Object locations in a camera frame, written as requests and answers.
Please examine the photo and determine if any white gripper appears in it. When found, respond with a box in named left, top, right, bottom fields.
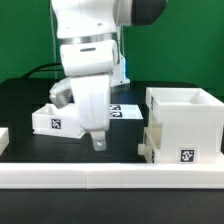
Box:
left=60, top=41, right=118, bottom=151

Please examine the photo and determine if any white drawer box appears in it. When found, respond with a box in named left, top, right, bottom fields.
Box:
left=32, top=103, right=85, bottom=139
left=138, top=131, right=155, bottom=163

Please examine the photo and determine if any white front drawer box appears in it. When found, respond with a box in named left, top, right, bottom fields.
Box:
left=138, top=131, right=155, bottom=163

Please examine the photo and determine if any white drawer cabinet frame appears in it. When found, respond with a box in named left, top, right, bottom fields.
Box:
left=144, top=87, right=224, bottom=164

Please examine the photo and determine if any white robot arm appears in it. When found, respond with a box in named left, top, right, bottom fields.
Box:
left=50, top=0, right=168, bottom=151

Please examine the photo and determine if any white marker sheet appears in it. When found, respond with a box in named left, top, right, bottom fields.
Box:
left=109, top=104, right=142, bottom=120

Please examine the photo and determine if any white block at left edge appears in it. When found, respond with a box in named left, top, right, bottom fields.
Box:
left=0, top=128, right=9, bottom=156

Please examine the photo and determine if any white L-shaped border rail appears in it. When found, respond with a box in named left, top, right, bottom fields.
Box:
left=0, top=163, right=224, bottom=189

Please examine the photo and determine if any black cable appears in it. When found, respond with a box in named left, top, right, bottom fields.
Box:
left=21, top=61, right=64, bottom=80

